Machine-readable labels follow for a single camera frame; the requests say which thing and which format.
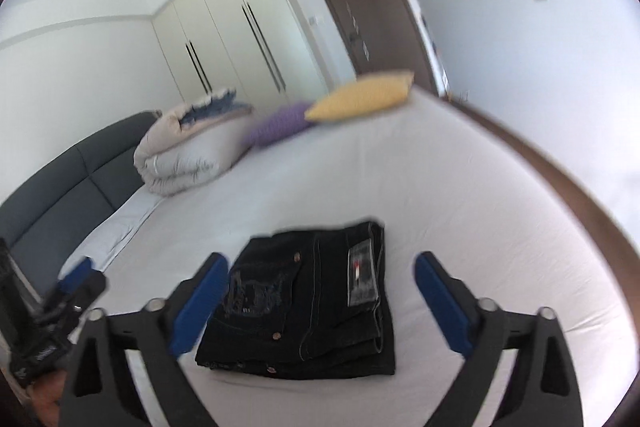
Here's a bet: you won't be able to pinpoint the yellow pillow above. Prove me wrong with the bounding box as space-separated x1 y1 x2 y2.
305 71 416 124

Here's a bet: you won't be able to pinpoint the blue jeans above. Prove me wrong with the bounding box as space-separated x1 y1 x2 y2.
179 89 251 128

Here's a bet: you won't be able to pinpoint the brown door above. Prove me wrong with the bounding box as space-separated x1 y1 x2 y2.
304 0 438 95

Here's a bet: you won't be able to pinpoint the wooden bed frame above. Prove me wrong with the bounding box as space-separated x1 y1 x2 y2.
440 93 640 248

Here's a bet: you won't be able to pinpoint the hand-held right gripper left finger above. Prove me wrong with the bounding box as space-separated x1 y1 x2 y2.
57 252 231 427

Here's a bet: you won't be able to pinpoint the black pants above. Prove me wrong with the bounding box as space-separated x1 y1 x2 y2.
195 219 397 380

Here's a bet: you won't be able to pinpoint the grey padded headboard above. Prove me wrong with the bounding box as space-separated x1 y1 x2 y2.
0 111 163 268

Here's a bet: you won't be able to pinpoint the white flat pillow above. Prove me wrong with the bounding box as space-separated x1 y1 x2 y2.
60 189 166 273

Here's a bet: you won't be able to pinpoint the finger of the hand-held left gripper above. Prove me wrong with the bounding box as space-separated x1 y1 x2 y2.
42 256 108 325

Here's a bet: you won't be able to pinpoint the cream wardrobe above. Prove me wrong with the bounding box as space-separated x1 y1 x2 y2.
152 0 331 108

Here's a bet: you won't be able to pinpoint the purple pillow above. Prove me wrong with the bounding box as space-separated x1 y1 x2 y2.
242 102 316 148

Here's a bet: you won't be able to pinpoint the folded beige duvet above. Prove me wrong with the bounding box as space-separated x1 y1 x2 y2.
134 94 256 196

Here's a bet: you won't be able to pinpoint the person's left hand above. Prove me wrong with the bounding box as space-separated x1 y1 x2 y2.
29 369 68 427

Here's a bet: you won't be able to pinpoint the white bed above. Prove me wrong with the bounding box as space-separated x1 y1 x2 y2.
57 87 640 427

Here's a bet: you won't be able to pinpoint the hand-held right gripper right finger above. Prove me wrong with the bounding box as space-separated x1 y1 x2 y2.
412 251 586 427

